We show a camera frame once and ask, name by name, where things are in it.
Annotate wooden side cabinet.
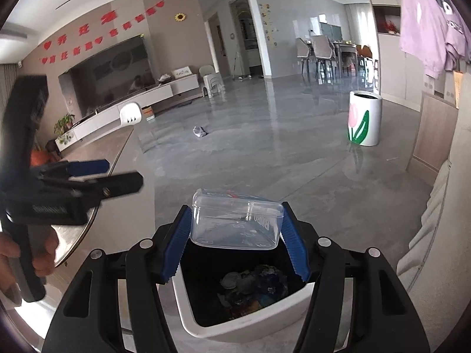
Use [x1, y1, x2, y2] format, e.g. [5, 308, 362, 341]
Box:
[407, 92, 459, 184]

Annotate grey sofa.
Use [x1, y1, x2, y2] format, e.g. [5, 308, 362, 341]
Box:
[395, 160, 471, 339]

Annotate green potted plant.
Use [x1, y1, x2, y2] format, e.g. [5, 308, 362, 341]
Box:
[54, 113, 76, 144]

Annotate white square trash bin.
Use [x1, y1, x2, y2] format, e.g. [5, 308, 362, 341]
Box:
[172, 243, 317, 341]

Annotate mop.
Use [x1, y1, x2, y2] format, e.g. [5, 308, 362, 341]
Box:
[231, 53, 253, 81]

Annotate person's left hand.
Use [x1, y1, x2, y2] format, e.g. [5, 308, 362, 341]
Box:
[0, 228, 60, 276]

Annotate large black television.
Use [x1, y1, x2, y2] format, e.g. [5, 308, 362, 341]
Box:
[59, 35, 153, 118]

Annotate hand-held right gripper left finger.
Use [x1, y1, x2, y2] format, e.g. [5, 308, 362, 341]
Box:
[43, 206, 194, 353]

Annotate white plastic chair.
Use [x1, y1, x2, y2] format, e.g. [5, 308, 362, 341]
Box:
[120, 103, 142, 126]

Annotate white sideboard cabinet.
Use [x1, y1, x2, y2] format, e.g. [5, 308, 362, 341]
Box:
[373, 4, 427, 113]

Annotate purple hanging shirt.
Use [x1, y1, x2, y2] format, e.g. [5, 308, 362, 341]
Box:
[399, 0, 471, 79]

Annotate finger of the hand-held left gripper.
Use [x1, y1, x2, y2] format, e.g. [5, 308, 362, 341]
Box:
[79, 171, 144, 202]
[64, 159, 110, 178]

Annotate white tulip print bin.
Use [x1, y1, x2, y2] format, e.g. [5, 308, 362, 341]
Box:
[347, 91, 382, 146]

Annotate grey dining chair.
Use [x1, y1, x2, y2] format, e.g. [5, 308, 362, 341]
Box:
[313, 36, 334, 78]
[340, 46, 360, 77]
[296, 38, 314, 74]

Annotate white television cabinet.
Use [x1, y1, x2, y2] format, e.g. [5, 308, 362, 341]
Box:
[55, 74, 200, 151]

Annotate white plastic stool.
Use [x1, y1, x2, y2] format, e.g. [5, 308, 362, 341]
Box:
[199, 65, 226, 98]

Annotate orange object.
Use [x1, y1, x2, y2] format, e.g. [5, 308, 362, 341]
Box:
[29, 149, 57, 168]

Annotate clear plastic container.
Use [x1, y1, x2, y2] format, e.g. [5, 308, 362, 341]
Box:
[189, 188, 286, 251]

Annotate dining table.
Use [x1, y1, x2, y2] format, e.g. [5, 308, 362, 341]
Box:
[331, 40, 359, 63]

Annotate red paper wall decorations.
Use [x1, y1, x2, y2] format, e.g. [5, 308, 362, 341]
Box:
[40, 0, 166, 65]

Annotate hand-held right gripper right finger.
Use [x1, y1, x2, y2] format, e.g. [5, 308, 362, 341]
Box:
[280, 202, 431, 353]

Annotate arched display cabinet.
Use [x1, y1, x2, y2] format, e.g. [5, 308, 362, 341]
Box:
[238, 7, 258, 53]

